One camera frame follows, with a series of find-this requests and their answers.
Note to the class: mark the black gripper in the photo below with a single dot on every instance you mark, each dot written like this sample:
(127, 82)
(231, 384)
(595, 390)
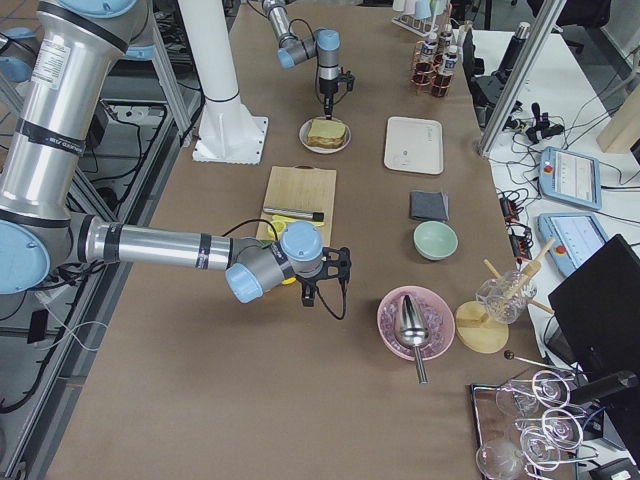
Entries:
(306, 283)

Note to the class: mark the plain bread slice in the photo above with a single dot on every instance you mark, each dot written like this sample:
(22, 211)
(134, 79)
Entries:
(326, 128)

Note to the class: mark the white round plate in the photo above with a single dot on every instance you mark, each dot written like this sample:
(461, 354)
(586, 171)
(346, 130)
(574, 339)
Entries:
(303, 136)

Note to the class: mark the second robot arm gripper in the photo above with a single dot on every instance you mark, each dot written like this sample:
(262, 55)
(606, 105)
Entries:
(328, 81)

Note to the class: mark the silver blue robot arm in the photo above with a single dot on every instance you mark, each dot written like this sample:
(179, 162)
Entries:
(82, 42)

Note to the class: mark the cream rabbit tray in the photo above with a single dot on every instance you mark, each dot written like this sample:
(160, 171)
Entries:
(414, 145)

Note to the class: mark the black glass tray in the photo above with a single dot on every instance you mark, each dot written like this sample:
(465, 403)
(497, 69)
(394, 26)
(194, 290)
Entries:
(491, 423)

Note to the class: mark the wooden cutting board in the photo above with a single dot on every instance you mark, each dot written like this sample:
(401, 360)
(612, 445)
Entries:
(305, 189)

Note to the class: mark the half lemon slice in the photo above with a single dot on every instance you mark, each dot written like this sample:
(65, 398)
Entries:
(275, 229)

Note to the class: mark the grey folded cloth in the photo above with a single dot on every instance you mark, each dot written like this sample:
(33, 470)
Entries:
(426, 206)

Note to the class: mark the green bowl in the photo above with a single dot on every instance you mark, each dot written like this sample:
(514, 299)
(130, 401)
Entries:
(435, 240)

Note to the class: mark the metal scoop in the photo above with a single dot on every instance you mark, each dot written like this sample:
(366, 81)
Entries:
(411, 332)

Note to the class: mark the tea bottle white cap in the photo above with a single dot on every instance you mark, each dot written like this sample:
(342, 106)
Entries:
(424, 63)

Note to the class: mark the pink bowl with ice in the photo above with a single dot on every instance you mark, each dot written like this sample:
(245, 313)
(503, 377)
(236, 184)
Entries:
(437, 316)

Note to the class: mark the wooden mug stand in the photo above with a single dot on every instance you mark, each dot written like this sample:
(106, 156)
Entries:
(476, 329)

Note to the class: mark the glass mug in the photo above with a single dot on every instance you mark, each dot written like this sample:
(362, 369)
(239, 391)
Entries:
(504, 299)

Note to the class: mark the blue teach pendant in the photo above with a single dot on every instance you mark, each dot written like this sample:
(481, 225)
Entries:
(577, 236)
(570, 177)

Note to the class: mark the wine glass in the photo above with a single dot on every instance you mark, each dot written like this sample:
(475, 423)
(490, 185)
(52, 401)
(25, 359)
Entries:
(524, 397)
(536, 455)
(558, 425)

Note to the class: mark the black monitor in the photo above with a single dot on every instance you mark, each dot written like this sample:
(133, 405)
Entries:
(597, 308)

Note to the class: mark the copper wire bottle rack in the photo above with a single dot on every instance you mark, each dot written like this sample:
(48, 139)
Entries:
(434, 62)

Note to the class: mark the aluminium frame post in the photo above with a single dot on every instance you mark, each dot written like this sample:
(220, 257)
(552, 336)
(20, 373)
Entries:
(540, 30)

